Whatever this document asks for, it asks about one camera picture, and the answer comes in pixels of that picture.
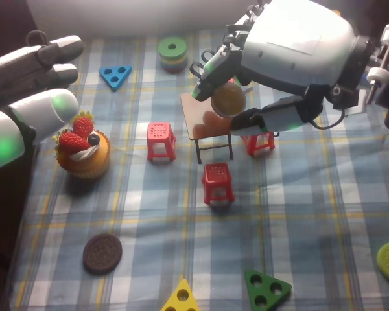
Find blue plaid tablecloth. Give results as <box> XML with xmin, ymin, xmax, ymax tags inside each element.
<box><xmin>6</xmin><ymin>29</ymin><xmax>389</xmax><ymax>311</ymax></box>

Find green triangle block with holes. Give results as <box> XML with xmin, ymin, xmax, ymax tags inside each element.
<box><xmin>244</xmin><ymin>269</ymin><xmax>293</xmax><ymax>311</ymax></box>

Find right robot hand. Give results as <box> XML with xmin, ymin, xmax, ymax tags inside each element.
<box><xmin>189</xmin><ymin>0</ymin><xmax>358</xmax><ymax>137</ymax></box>

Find small brown toy table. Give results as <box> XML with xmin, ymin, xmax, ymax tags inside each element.
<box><xmin>180</xmin><ymin>82</ymin><xmax>254</xmax><ymax>165</ymax></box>

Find yellow triangle block with holes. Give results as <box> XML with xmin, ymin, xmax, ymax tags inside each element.
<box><xmin>160</xmin><ymin>279</ymin><xmax>201</xmax><ymax>311</ymax></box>

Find red stool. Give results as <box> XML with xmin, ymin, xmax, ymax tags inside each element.
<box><xmin>202</xmin><ymin>162</ymin><xmax>236</xmax><ymax>208</ymax></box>
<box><xmin>146</xmin><ymin>122</ymin><xmax>178</xmax><ymax>163</ymax></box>
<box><xmin>241</xmin><ymin>129</ymin><xmax>276</xmax><ymax>157</ymax></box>

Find colourful ring stack toy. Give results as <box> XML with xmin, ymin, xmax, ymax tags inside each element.
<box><xmin>158</xmin><ymin>36</ymin><xmax>189</xmax><ymax>74</ymax></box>

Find toy cupcake with strawberries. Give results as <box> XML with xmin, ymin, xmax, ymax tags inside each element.
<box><xmin>51</xmin><ymin>110</ymin><xmax>112</xmax><ymax>180</ymax></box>

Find small cup of brown liquid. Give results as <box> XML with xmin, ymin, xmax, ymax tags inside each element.
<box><xmin>210</xmin><ymin>82</ymin><xmax>248</xmax><ymax>118</ymax></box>

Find dark chocolate sandwich cookie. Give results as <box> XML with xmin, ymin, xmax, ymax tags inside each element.
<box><xmin>82</xmin><ymin>233</ymin><xmax>123</xmax><ymax>276</ymax></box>

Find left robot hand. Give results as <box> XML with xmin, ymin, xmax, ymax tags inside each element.
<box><xmin>0</xmin><ymin>30</ymin><xmax>85</xmax><ymax>172</ymax></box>

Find blue triangle block with holes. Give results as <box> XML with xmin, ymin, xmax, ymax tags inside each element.
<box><xmin>99</xmin><ymin>65</ymin><xmax>133</xmax><ymax>93</ymax></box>

